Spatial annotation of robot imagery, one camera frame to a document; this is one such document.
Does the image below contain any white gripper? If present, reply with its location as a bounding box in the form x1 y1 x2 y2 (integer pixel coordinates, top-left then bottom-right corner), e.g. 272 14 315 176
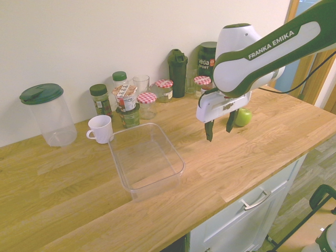
196 88 254 143

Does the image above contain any green apple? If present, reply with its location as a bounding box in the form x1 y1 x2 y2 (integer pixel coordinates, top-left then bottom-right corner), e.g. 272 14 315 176
234 107 253 128

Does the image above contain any clear rectangular plastic container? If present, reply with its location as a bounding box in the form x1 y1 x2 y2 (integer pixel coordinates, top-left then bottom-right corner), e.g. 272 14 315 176
108 122 186 203

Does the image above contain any tall jar with gingham lid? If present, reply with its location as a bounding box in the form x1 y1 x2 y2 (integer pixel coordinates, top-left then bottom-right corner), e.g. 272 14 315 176
193 75 213 99

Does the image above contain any clear glass behind shaker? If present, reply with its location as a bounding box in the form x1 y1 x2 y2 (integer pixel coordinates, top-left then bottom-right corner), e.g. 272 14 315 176
185 68 200 95

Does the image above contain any black Vega Sport tub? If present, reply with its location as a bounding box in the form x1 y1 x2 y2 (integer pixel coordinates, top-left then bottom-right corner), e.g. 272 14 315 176
197 41 218 79

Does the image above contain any dark green shaker bottle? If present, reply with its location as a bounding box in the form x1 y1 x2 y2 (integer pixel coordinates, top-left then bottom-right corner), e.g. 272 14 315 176
167 48 189 99

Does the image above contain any wide jar with gingham lid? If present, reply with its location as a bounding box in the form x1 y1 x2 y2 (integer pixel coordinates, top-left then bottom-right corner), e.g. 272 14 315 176
150 79 174 103

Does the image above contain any small jar with gingham lid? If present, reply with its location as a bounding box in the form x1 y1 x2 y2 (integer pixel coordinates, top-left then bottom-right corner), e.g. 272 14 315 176
136 92 158 120

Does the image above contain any clear drinking glass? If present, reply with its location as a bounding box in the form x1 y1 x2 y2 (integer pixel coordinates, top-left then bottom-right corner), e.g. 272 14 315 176
132 75 151 97

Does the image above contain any white cabinet drawer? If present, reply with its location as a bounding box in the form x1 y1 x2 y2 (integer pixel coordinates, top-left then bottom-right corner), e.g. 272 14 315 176
189 154 307 252

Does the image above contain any yogurt cup with foil lid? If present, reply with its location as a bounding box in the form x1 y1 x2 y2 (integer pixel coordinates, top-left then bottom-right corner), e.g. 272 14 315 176
111 84 139 113

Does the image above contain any clear bottle with green cap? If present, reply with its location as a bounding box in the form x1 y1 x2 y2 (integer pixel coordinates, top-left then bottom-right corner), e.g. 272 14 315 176
112 71 130 89

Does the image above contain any white ceramic mug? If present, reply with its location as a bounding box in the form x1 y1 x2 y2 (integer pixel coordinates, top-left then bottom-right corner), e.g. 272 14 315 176
86 114 115 144

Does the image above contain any spice jar with dark lid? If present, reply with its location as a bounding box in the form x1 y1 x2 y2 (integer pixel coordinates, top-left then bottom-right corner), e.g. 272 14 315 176
89 83 113 118

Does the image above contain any clear canister with green lid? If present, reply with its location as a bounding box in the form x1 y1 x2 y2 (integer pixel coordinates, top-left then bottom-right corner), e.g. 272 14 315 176
19 83 78 148

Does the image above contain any silver drawer handle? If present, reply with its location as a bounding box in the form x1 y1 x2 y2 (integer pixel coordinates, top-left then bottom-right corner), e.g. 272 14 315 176
241 190 272 212

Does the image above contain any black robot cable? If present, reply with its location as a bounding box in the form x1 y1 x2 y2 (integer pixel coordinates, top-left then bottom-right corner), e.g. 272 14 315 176
258 48 336 94

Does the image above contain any wooden door frame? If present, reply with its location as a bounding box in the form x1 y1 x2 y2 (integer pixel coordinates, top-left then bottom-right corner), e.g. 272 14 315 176
268 0 336 106

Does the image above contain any black camera stand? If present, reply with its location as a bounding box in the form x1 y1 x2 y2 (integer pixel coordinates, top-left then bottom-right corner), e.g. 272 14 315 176
266 184 336 252

